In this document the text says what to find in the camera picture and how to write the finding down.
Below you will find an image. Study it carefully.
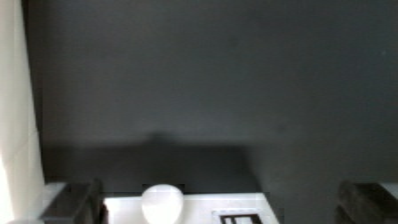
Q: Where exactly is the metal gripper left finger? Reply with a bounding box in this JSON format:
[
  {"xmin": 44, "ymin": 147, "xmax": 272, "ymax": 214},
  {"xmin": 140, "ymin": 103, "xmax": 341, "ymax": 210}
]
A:
[{"xmin": 39, "ymin": 179, "xmax": 108, "ymax": 224}]

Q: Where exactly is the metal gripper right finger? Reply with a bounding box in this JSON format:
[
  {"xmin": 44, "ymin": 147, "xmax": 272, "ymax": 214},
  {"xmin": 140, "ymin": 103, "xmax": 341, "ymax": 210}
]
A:
[{"xmin": 334, "ymin": 181, "xmax": 398, "ymax": 224}]

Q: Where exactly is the white front drawer tray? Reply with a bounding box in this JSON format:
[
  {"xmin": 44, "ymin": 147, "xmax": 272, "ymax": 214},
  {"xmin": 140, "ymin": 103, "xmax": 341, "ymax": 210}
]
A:
[{"xmin": 105, "ymin": 192, "xmax": 279, "ymax": 224}]

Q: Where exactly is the white drawer cabinet box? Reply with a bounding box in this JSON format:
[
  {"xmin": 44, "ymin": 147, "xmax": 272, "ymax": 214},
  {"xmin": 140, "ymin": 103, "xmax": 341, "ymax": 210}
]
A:
[{"xmin": 0, "ymin": 0, "xmax": 44, "ymax": 224}]

